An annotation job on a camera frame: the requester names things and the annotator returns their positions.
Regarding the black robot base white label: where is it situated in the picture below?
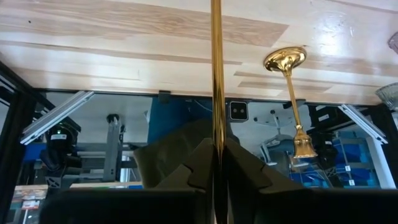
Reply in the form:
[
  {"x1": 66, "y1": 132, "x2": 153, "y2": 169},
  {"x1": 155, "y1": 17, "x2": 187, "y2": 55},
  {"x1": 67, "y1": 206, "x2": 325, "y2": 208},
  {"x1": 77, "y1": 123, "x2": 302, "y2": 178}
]
[{"x1": 39, "y1": 122, "x2": 83, "y2": 188}]

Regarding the blue storage bins rack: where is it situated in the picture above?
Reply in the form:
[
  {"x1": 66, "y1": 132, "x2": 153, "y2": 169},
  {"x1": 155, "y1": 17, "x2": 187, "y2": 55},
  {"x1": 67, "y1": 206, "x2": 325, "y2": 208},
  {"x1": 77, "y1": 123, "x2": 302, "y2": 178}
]
[{"x1": 289, "y1": 130, "x2": 381, "y2": 189}]

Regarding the aluminium frame strut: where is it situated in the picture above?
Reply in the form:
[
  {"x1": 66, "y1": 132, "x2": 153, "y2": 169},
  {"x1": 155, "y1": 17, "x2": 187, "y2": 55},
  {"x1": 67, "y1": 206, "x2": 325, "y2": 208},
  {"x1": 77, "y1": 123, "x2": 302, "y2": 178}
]
[
  {"x1": 338, "y1": 103, "x2": 389, "y2": 145},
  {"x1": 19, "y1": 90, "x2": 95, "y2": 146}
]

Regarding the black table-edge clamp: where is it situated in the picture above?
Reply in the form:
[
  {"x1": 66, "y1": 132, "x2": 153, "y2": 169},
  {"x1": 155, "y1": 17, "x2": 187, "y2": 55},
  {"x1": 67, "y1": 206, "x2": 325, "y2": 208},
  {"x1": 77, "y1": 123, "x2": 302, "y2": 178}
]
[{"x1": 157, "y1": 90, "x2": 172, "y2": 104}]

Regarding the blue panel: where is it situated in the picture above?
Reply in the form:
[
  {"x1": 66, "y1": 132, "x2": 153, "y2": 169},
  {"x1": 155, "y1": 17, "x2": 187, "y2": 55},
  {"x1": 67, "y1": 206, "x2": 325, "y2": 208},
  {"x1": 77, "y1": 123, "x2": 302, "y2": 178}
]
[{"x1": 147, "y1": 97, "x2": 231, "y2": 144}]

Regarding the gold metal candlestick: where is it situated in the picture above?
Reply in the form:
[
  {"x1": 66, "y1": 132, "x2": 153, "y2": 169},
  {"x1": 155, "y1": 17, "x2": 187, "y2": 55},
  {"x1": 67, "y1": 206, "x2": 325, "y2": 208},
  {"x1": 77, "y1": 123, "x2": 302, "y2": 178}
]
[
  {"x1": 263, "y1": 46, "x2": 318, "y2": 159},
  {"x1": 210, "y1": 0, "x2": 226, "y2": 160}
]

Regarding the grey table-edge camera box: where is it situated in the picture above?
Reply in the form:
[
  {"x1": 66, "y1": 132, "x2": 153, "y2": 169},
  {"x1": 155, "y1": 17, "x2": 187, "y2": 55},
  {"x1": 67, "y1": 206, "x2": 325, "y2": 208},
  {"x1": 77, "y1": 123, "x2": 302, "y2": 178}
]
[{"x1": 229, "y1": 100, "x2": 249, "y2": 122}]

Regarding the black frame post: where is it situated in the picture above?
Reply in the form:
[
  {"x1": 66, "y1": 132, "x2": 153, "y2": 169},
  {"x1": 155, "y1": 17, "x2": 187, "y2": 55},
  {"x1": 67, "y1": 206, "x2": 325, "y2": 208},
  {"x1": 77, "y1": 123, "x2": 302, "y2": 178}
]
[
  {"x1": 369, "y1": 104, "x2": 398, "y2": 187},
  {"x1": 0, "y1": 60, "x2": 37, "y2": 224}
]

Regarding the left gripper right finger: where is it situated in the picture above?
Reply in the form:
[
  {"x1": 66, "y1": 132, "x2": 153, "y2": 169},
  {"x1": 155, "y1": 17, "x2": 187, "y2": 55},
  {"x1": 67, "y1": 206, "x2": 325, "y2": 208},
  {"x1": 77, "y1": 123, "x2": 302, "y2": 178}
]
[{"x1": 224, "y1": 138, "x2": 312, "y2": 224}]

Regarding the white post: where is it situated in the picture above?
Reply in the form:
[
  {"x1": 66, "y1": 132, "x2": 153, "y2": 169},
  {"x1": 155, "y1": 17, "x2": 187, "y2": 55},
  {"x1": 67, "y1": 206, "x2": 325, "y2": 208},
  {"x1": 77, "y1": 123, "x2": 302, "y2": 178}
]
[{"x1": 365, "y1": 136, "x2": 396, "y2": 189}]

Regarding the clear ribbed glass candle holder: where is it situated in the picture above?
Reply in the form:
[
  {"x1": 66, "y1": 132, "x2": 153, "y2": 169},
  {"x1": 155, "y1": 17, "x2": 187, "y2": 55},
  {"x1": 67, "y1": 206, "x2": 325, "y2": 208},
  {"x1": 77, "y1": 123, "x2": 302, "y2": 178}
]
[{"x1": 375, "y1": 82, "x2": 398, "y2": 112}]

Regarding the white grey office chair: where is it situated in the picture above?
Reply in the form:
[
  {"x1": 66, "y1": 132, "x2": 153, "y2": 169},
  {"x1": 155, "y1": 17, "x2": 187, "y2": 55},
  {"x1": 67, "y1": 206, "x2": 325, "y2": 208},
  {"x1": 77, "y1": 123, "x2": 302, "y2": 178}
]
[{"x1": 252, "y1": 108, "x2": 295, "y2": 167}]

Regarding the black equipment block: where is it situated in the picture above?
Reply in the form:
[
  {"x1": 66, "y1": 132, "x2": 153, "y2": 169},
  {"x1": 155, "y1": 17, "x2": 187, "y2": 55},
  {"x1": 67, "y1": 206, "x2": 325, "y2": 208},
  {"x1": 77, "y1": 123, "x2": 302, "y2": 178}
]
[{"x1": 307, "y1": 105, "x2": 340, "y2": 175}]

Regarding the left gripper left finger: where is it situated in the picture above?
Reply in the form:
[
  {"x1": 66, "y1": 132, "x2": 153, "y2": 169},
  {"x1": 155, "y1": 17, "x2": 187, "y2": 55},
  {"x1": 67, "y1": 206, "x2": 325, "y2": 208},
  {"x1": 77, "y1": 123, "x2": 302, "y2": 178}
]
[{"x1": 154, "y1": 138, "x2": 218, "y2": 224}]

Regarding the grey metal stand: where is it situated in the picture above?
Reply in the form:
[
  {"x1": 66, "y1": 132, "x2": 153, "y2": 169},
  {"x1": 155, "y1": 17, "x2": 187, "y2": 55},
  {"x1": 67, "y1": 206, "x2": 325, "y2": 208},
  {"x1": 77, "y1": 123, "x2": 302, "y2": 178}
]
[{"x1": 101, "y1": 113, "x2": 123, "y2": 183}]

